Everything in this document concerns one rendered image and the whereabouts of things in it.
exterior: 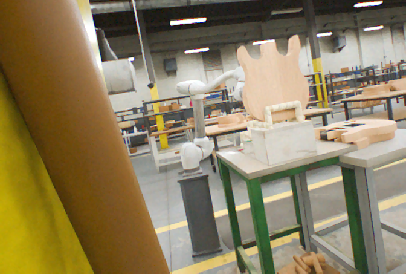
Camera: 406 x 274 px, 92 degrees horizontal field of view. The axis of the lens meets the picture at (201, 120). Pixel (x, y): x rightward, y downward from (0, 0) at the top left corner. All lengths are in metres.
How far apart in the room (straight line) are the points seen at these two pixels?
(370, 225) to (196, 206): 1.18
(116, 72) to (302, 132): 0.91
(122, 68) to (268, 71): 0.68
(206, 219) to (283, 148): 1.12
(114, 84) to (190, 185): 1.16
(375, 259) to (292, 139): 0.73
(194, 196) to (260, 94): 1.14
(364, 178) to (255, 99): 0.64
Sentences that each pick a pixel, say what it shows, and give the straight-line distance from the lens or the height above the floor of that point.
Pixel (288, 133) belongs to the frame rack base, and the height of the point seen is 1.06.
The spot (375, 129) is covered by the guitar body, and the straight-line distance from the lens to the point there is 1.43.
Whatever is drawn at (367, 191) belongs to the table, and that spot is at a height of 0.73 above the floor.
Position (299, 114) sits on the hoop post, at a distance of 1.10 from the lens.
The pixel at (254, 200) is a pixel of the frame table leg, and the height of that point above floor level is 0.79.
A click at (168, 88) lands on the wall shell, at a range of 12.18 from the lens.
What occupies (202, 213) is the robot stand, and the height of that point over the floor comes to 0.37.
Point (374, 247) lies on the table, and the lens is 1.43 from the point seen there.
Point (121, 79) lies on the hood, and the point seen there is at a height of 1.44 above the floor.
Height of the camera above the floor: 1.26
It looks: 3 degrees down
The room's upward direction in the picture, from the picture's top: 10 degrees counter-clockwise
